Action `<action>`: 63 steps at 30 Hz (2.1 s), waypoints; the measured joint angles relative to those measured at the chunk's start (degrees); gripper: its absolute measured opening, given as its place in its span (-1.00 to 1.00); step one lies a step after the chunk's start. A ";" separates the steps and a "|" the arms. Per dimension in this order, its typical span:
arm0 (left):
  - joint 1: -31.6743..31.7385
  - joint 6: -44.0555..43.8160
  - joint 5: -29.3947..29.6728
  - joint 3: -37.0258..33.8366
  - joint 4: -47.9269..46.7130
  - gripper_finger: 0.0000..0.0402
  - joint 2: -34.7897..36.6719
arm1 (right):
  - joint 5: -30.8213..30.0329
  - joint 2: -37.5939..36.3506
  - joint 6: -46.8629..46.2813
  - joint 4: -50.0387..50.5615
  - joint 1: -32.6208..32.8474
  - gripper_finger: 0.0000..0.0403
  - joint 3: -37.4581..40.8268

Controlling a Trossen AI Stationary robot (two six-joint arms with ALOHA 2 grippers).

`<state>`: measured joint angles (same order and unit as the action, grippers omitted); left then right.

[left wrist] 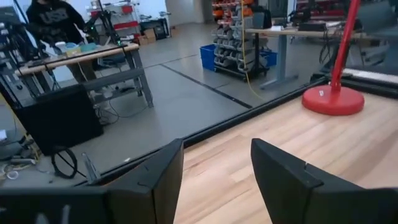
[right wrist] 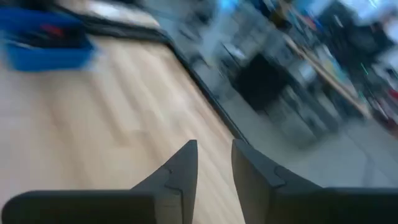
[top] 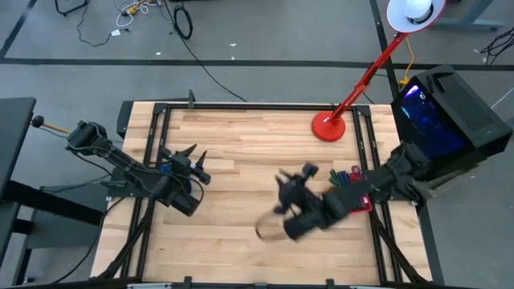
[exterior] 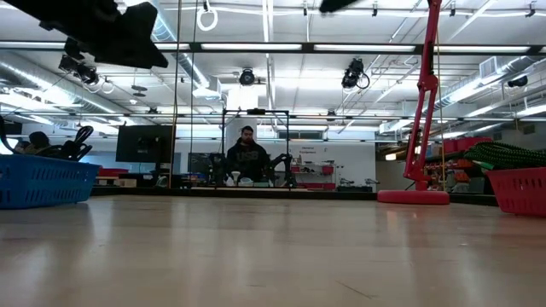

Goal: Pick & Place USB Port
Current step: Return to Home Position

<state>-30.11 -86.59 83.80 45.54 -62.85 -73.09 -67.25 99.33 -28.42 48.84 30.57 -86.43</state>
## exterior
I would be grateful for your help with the black overhead frame bar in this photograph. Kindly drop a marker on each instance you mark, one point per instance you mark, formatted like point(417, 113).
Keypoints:
point(307, 47)

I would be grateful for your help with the person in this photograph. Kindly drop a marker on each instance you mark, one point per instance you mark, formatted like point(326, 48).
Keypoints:
point(247, 160)
point(40, 140)

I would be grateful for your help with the red storage bins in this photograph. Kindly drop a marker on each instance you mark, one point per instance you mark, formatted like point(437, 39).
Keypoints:
point(452, 146)

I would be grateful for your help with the red articulated stand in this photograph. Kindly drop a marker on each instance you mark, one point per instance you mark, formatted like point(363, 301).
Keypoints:
point(428, 85)

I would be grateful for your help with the black monitor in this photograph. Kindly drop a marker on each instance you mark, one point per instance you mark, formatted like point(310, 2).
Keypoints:
point(143, 145)

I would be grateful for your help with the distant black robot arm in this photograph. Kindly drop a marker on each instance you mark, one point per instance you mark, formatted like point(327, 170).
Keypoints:
point(283, 162)
point(218, 166)

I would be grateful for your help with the red plastic basket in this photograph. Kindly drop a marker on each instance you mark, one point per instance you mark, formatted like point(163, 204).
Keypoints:
point(516, 189)

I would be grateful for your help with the blue plastic basket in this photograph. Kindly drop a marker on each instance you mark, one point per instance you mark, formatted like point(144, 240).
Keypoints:
point(42, 181)

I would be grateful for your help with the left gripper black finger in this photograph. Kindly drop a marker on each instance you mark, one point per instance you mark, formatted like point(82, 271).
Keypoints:
point(132, 42)

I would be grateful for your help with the red storage bin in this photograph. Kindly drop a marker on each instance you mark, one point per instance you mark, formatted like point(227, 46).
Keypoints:
point(112, 172)

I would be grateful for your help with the black hanging camera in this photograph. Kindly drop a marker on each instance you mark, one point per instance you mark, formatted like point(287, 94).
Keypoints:
point(353, 72)
point(247, 77)
point(87, 74)
point(517, 81)

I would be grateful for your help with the silver ventilation duct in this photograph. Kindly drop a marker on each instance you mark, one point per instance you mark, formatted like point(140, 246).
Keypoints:
point(187, 64)
point(42, 81)

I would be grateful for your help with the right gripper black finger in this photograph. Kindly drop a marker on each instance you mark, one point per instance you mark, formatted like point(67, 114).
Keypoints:
point(337, 4)

